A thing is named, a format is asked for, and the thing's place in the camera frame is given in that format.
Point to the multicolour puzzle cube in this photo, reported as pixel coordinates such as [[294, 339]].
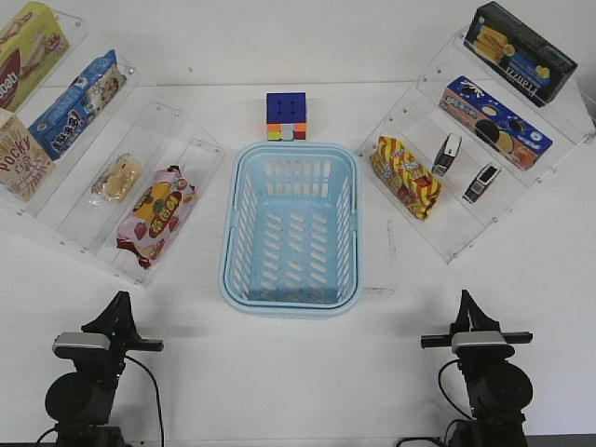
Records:
[[286, 116]]

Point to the black white tissue pack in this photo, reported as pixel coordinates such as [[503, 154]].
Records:
[[481, 182]]

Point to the pink strawberry cake package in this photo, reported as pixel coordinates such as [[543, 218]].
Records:
[[157, 216]]

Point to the black silver tissue pack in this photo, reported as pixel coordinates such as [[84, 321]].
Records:
[[446, 155]]

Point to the clear acrylic left shelf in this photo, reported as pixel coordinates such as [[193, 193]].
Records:
[[66, 216]]

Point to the dark blue cracker box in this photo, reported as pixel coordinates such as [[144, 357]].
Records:
[[528, 61]]

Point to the clear acrylic right shelf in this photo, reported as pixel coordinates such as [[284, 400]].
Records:
[[417, 120]]

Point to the yellow biscuit box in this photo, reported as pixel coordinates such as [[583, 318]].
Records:
[[32, 43]]

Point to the blue sandwich cookie box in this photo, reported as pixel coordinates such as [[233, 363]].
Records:
[[494, 123]]

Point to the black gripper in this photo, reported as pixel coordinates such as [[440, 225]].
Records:
[[470, 318], [116, 324]]

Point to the clear bread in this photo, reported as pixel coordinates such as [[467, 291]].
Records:
[[116, 180]]

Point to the Pocky snack box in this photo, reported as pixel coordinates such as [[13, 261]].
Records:
[[25, 165]]

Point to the red yellow striped snack bag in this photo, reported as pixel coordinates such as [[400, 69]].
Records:
[[405, 177]]

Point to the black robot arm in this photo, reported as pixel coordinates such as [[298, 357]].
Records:
[[497, 390], [81, 401]]

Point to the blue cookie bag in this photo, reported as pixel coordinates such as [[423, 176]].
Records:
[[71, 113]]

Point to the clear acrylic shelf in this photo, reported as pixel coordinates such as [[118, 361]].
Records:
[[417, 120], [66, 216]]

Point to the light blue plastic basket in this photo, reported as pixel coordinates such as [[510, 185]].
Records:
[[292, 242]]

